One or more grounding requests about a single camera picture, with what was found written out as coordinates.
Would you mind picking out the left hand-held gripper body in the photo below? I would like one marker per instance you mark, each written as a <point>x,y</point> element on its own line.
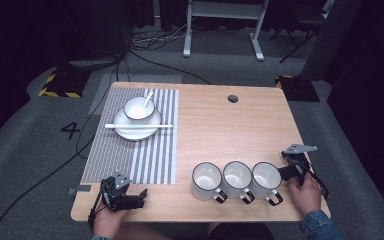
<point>113,191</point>

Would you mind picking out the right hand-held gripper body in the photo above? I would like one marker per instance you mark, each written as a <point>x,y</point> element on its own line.
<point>298,163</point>

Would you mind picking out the white mug with black rim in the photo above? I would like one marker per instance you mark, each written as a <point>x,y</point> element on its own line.
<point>236,180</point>
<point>266,181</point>
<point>206,181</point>

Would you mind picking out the person's right hand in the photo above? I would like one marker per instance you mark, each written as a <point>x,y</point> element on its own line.
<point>305,196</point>

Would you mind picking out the person's left hand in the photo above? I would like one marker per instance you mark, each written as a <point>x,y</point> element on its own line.
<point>108,221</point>

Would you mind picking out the grey tape strip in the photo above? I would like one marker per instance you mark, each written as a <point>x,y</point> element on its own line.
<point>80,189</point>

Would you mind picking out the grey striped placemat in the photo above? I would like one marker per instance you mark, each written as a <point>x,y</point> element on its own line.
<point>113,156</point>

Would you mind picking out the white plate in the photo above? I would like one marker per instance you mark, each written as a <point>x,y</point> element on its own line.
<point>136,132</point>

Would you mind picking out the white chopstick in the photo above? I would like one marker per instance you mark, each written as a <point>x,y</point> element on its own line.
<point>113,127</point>
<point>140,125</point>

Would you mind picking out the black yellow striped floor base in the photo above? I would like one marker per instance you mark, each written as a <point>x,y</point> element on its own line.
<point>296,88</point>
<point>65,83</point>

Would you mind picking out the person's legs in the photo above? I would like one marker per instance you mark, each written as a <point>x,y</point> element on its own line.
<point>233,233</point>

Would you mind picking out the white bowl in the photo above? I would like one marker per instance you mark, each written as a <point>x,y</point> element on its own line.
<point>135,110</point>

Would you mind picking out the white ceramic spoon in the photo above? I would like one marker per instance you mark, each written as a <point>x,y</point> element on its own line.
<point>147,99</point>

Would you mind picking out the black folding stand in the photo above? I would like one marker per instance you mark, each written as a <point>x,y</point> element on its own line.
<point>300,30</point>

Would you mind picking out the white metal desk frame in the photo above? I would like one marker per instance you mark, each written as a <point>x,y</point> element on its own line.
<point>225,10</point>

